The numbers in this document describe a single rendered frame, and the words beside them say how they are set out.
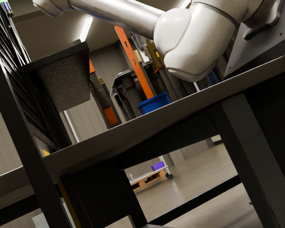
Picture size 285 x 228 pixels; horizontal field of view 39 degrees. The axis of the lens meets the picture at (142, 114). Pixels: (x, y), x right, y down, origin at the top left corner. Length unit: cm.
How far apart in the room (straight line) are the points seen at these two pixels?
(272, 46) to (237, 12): 15
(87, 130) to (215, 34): 864
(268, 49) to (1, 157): 865
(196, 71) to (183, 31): 12
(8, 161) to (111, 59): 356
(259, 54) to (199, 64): 18
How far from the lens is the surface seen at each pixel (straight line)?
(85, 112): 981
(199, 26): 119
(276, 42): 118
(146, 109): 145
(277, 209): 108
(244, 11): 125
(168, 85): 179
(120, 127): 89
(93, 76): 178
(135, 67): 182
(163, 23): 124
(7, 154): 953
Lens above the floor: 62
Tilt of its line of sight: 5 degrees up
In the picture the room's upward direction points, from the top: 25 degrees counter-clockwise
